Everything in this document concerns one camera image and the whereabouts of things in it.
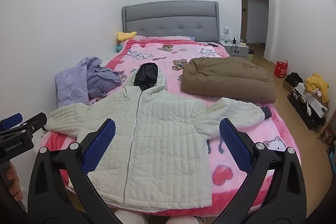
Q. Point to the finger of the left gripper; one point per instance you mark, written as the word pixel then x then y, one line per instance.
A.
pixel 28 127
pixel 10 122

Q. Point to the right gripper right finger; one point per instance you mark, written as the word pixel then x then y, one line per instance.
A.
pixel 285 200

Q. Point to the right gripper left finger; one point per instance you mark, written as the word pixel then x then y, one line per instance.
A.
pixel 48 201

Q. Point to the white quilted hooded jacket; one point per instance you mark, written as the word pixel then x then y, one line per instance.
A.
pixel 158 159

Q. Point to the purple clothes pile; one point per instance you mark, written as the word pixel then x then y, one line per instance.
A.
pixel 86 81

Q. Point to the person's left hand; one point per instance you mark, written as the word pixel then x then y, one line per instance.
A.
pixel 14 188

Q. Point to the black low shelf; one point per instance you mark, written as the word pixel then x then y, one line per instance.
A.
pixel 312 112

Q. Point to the teal plush toy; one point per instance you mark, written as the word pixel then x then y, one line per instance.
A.
pixel 119 48

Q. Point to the yellow garment on shelf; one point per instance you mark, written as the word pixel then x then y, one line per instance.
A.
pixel 315 84

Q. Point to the yellow plush toy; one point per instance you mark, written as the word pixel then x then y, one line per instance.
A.
pixel 123 36

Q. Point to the red shopping bag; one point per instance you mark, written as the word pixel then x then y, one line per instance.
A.
pixel 281 69

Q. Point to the brown folded down jacket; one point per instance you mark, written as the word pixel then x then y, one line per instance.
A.
pixel 230 77

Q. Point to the pink cartoon blanket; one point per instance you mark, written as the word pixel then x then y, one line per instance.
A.
pixel 142 58

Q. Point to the grey bedside table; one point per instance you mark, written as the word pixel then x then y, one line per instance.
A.
pixel 237 50

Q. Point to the grey upholstered headboard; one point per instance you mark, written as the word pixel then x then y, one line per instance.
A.
pixel 196 19

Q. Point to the brown door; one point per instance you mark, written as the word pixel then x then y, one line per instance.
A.
pixel 244 19

